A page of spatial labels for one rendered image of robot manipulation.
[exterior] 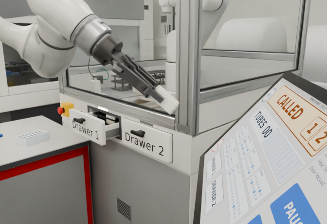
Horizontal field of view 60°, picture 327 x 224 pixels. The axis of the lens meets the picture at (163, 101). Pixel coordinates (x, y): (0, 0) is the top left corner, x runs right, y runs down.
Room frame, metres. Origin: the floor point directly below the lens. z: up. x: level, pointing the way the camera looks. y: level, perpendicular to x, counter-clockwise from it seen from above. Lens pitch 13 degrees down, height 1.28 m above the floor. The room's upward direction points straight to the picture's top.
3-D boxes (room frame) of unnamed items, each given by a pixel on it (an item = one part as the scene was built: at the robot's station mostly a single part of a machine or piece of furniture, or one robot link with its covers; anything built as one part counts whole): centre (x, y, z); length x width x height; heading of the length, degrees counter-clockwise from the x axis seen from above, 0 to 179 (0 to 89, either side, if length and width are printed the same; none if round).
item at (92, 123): (1.24, 0.35, 0.87); 0.29 x 0.02 x 0.11; 44
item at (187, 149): (1.60, -0.08, 0.87); 1.02 x 0.95 x 0.14; 44
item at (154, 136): (1.07, 0.07, 0.87); 0.29 x 0.02 x 0.11; 44
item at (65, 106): (1.52, 0.54, 0.88); 0.07 x 0.05 x 0.07; 44
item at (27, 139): (1.34, 0.66, 0.78); 0.12 x 0.08 x 0.04; 149
